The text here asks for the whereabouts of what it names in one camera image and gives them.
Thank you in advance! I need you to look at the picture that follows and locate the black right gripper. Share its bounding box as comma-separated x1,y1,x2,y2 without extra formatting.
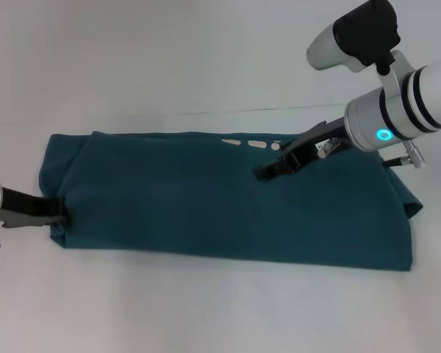
252,118,354,184

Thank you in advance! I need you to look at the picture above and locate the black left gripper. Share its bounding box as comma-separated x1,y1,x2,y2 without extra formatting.
0,186,73,229

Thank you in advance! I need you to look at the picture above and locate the teal blue t-shirt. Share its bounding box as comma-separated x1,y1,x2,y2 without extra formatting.
38,129,424,274

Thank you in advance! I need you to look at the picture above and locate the right wrist connector cable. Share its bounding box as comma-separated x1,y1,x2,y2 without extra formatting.
315,136,427,169

